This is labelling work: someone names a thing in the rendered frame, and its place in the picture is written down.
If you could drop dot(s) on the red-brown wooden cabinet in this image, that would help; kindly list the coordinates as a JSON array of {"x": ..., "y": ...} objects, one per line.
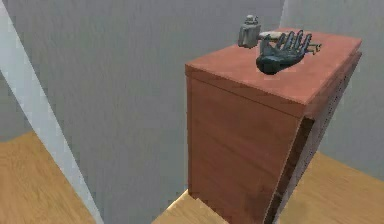
[{"x": 243, "y": 143}]

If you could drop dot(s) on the grey seated figure statue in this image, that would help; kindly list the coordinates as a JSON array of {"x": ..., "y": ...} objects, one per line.
[{"x": 249, "y": 33}]

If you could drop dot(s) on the dark teal hand sculpture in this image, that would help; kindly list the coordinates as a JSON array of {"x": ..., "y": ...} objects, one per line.
[{"x": 276, "y": 58}]

